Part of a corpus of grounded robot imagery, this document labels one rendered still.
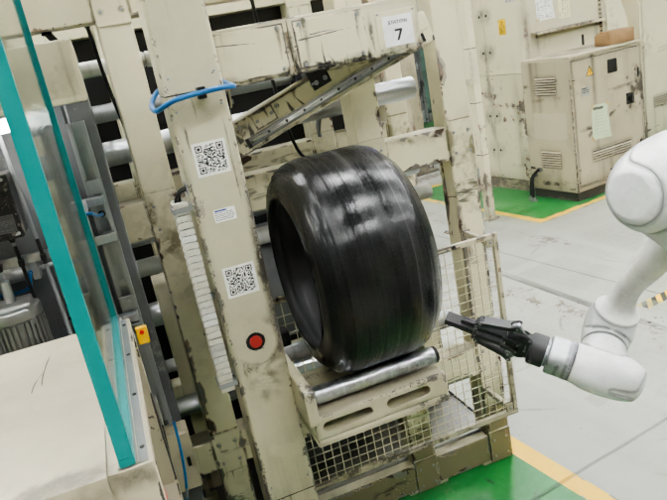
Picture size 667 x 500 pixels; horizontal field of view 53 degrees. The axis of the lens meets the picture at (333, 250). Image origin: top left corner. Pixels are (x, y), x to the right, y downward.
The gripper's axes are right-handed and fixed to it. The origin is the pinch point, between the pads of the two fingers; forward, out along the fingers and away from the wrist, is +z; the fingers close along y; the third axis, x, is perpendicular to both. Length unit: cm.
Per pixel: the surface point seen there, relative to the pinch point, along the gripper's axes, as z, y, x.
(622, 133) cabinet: -41, 222, 453
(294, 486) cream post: 27, 41, -36
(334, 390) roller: 22.7, 14.4, -21.3
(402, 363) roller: 10.7, 14.1, -7.2
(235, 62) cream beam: 73, -37, 25
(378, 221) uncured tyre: 22.1, -24.4, -1.0
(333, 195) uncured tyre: 33.1, -27.5, -0.6
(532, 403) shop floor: -28, 139, 84
